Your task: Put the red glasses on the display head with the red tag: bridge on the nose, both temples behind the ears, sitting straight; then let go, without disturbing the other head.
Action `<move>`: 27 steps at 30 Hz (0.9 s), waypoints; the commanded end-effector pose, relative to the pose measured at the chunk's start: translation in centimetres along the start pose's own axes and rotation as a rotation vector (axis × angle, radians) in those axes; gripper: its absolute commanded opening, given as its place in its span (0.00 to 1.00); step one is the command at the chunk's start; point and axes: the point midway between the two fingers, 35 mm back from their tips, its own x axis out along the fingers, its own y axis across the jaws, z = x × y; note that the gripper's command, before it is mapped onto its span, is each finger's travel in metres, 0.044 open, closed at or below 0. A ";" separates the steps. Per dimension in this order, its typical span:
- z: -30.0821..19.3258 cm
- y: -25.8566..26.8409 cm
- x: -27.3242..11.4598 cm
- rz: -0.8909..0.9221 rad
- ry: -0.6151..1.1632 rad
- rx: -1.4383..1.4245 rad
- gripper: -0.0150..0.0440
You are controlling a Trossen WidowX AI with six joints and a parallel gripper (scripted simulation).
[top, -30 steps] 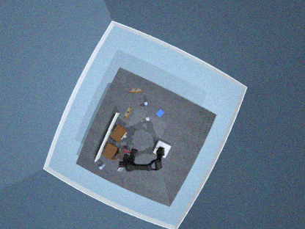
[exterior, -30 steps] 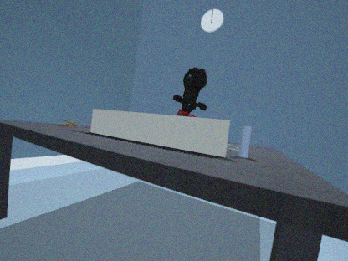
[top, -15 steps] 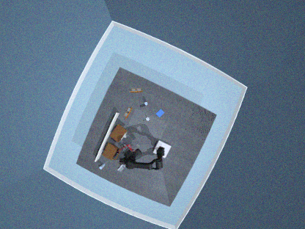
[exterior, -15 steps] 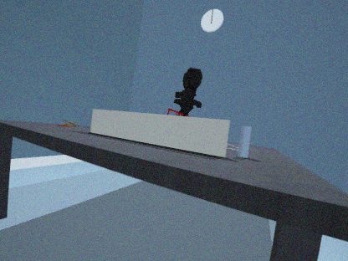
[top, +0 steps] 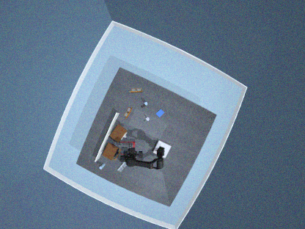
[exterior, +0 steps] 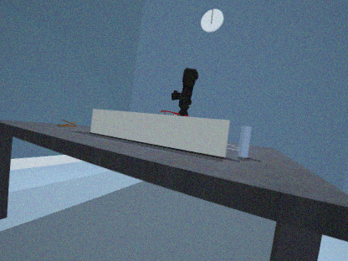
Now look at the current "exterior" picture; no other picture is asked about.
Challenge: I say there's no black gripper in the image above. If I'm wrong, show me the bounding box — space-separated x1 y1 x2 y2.
179 90 192 116

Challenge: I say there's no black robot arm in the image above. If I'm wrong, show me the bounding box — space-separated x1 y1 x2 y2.
171 68 198 100

